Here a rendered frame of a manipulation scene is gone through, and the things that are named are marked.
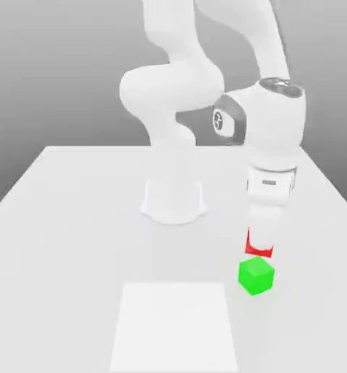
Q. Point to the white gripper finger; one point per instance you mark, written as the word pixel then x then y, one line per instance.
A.
pixel 265 227

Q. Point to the small red cube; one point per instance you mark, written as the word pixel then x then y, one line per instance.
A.
pixel 250 248

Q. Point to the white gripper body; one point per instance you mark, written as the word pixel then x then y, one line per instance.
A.
pixel 268 192

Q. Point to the small green cube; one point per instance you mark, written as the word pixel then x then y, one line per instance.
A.
pixel 255 276

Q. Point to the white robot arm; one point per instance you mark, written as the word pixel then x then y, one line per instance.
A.
pixel 173 84

